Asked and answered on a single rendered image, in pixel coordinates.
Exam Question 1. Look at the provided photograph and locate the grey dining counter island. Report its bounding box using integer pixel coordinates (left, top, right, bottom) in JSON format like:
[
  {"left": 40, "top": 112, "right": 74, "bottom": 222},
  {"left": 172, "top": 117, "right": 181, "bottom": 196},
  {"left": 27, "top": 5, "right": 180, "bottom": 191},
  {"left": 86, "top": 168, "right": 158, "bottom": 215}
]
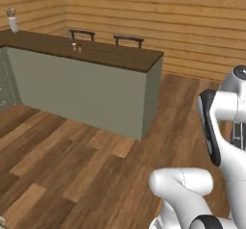
[{"left": 0, "top": 29, "right": 165, "bottom": 141}]

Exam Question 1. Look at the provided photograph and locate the dark wooden chair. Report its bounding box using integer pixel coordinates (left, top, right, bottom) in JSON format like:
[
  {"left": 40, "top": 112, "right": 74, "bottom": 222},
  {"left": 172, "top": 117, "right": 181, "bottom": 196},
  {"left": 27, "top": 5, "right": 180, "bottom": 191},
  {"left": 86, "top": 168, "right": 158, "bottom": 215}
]
[
  {"left": 68, "top": 28, "right": 96, "bottom": 42},
  {"left": 112, "top": 34, "right": 145, "bottom": 49}
]

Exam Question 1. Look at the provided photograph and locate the grey cabinet run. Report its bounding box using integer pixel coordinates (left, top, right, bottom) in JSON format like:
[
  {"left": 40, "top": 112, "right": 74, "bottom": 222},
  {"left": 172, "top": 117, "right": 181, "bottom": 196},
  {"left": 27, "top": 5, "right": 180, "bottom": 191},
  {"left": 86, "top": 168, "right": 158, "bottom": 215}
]
[{"left": 0, "top": 46, "right": 22, "bottom": 112}]

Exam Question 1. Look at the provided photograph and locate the white vase with flowers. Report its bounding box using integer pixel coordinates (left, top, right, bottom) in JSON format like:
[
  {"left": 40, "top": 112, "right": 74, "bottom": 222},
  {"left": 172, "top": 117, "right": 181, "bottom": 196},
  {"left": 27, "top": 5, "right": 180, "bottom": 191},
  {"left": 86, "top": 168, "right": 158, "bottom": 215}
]
[{"left": 6, "top": 7, "right": 19, "bottom": 34}]

